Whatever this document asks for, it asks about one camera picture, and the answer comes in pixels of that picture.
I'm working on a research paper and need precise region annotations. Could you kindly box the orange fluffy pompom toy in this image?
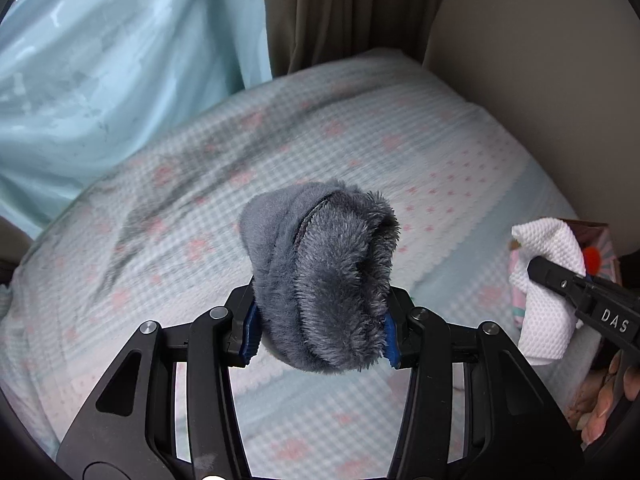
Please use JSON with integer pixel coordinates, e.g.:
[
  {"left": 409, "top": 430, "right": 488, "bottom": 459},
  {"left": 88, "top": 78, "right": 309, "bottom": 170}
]
[{"left": 582, "top": 246, "right": 602, "bottom": 275}]

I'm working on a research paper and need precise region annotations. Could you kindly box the white textured cloth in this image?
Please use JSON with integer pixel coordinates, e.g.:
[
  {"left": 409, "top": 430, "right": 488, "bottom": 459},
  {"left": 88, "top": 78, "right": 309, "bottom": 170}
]
[{"left": 509, "top": 218, "right": 586, "bottom": 366}]

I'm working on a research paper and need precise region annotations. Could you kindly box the grey fuzzy sock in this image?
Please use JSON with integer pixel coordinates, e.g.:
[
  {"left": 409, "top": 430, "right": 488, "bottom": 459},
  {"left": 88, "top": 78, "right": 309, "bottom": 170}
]
[{"left": 240, "top": 181, "right": 399, "bottom": 374}]

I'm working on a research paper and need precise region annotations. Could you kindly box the person's right hand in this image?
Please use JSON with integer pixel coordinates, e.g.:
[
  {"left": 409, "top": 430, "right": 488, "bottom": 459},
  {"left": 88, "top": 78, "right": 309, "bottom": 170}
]
[{"left": 565, "top": 351, "right": 639, "bottom": 445}]

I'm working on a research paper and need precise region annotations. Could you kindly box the cardboard box pink striped lining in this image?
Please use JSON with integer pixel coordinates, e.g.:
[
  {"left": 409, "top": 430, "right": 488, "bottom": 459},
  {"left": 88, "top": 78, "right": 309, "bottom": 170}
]
[{"left": 509, "top": 218, "right": 620, "bottom": 330}]

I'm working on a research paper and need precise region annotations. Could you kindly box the checkered pink blue bedspread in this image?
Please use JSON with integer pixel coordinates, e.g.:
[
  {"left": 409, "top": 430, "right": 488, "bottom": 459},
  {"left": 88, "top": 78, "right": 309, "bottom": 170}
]
[{"left": 1, "top": 52, "right": 574, "bottom": 455}]

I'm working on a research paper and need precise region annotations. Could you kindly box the light blue curtain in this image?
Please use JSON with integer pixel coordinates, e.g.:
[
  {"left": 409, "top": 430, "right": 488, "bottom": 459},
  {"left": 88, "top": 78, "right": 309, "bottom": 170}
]
[{"left": 1, "top": 0, "right": 271, "bottom": 237}]

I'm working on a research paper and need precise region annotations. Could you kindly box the brown curtain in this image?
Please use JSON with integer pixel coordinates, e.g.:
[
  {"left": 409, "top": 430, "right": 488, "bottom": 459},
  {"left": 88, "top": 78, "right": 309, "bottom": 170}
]
[{"left": 265, "top": 0, "right": 442, "bottom": 77}]

